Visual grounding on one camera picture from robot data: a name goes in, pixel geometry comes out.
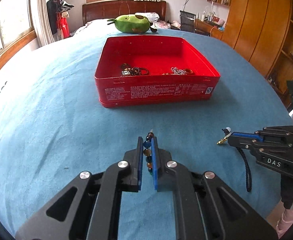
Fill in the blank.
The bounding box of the coat rack with clothes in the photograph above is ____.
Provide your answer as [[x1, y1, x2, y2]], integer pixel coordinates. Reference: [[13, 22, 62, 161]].
[[47, 0, 74, 41]]

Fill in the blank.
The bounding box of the blue bed cover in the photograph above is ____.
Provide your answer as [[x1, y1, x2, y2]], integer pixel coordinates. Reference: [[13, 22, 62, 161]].
[[0, 26, 293, 234]]

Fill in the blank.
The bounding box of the black desk chair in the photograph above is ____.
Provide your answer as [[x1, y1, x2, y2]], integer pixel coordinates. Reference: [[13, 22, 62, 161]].
[[179, 10, 196, 33]]

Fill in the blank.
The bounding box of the wooden wardrobe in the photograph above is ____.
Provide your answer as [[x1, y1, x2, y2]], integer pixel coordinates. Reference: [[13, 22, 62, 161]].
[[222, 0, 293, 107]]

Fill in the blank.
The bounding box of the wooden desk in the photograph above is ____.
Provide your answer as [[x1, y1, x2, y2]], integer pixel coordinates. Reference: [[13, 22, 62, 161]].
[[195, 19, 223, 40]]

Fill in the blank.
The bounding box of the side window curtain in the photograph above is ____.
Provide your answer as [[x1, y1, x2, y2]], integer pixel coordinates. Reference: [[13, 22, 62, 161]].
[[35, 0, 54, 47]]

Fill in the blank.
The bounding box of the wooden framed side window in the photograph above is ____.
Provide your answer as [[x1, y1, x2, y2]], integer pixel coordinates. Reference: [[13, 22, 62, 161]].
[[0, 0, 36, 70]]

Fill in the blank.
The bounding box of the red tin box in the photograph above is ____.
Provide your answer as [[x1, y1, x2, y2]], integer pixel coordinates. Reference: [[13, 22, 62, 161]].
[[94, 34, 221, 108]]

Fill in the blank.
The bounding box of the folded patterned blanket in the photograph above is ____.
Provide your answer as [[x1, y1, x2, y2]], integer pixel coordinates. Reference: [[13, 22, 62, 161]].
[[135, 12, 160, 22]]

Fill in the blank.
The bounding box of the wooden headboard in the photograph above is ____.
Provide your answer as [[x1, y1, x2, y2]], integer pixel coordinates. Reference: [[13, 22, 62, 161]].
[[82, 0, 166, 25]]

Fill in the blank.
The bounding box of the dark multicolour bead bracelet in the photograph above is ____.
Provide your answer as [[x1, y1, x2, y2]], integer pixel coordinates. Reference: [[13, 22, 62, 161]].
[[143, 127, 155, 177]]

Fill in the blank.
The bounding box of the black bead necklace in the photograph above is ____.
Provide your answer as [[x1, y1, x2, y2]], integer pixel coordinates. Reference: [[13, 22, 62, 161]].
[[129, 67, 150, 77]]

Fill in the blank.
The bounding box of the black cord lanyard charm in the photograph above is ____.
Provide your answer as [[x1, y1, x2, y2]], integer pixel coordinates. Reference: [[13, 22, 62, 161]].
[[216, 127, 252, 192]]

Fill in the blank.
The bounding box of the silver metal watch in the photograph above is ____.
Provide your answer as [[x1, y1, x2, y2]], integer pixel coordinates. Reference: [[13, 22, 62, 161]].
[[121, 68, 132, 76]]

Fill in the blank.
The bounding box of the green avocado plush toy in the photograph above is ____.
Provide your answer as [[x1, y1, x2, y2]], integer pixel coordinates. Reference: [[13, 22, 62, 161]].
[[107, 14, 157, 34]]

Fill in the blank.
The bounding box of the silver chain necklace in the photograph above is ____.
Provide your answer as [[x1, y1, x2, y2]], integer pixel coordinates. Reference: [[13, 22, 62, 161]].
[[170, 66, 187, 76]]

